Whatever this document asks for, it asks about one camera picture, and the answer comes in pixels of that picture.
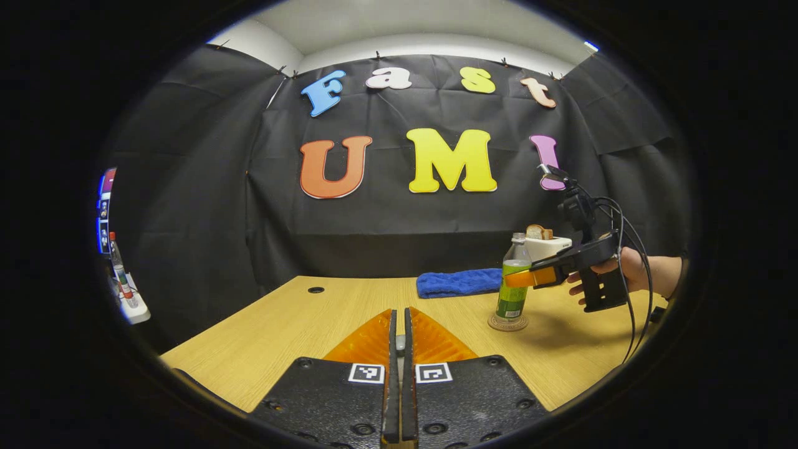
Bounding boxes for white side shelf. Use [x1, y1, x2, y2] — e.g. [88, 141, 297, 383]
[111, 273, 152, 326]

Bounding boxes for round brown coaster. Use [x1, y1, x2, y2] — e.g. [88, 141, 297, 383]
[487, 313, 530, 333]

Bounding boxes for white toaster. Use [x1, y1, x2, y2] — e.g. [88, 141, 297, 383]
[524, 236, 574, 263]

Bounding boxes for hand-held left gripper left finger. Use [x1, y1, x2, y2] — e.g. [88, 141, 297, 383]
[249, 309, 400, 449]

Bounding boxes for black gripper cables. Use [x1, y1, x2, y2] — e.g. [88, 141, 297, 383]
[591, 196, 655, 366]

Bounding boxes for blue folded towel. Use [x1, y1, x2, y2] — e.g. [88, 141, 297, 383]
[416, 268, 505, 300]

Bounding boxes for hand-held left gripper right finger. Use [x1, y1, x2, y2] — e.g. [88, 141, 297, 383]
[402, 307, 552, 449]

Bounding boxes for red cap plastic bottle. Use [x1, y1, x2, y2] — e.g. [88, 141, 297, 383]
[108, 232, 139, 309]

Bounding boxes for computer monitor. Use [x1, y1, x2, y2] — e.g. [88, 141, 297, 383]
[96, 167, 118, 256]

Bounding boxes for clear water bottle green label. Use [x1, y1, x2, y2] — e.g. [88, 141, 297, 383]
[495, 233, 533, 322]

